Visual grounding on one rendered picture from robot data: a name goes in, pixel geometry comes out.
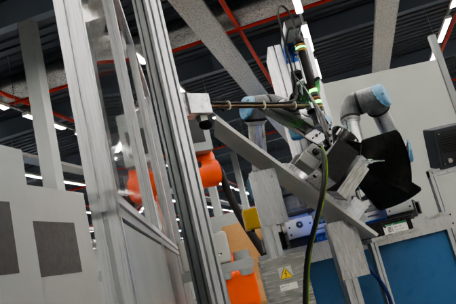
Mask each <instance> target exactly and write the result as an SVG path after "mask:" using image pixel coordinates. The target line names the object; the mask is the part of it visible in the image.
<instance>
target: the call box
mask: <svg viewBox="0 0 456 304"><path fill-rule="evenodd" d="M242 218H243V222H244V227H245V230H246V231H252V233H254V232H255V229H260V228H261V225H260V222H259V217H258V214H257V209H256V207H255V208H250V209H247V210H243V211H242Z"/></svg>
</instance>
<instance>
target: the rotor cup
mask: <svg viewBox="0 0 456 304"><path fill-rule="evenodd" d="M339 128H341V130H340V131H339V133H338V134H337V135H336V133H337V131H338V130H339ZM331 130H332V139H333V144H334V143H335V142H336V141H337V140H338V139H339V138H340V139H341V140H342V141H344V142H345V143H347V144H348V140H355V139H356V141H357V142H359V140H358V138H357V137H356V136H355V135H354V134H353V133H352V132H350V131H349V130H348V129H346V128H344V127H341V126H334V127H333V128H332V129H331ZM323 145H324V146H323V147H324V149H325V151H327V150H328V149H329V148H330V146H329V145H328V143H327V141H326V138H325V139H324V140H323Z"/></svg>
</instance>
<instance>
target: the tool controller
mask: <svg viewBox="0 0 456 304"><path fill-rule="evenodd" d="M423 136H424V140H425V145H426V149H427V156H428V159H429V163H430V168H433V169H438V168H440V170H444V169H447V168H452V167H455V166H456V123H450V124H447V125H443V126H438V127H435V128H430V129H426V130H423Z"/></svg>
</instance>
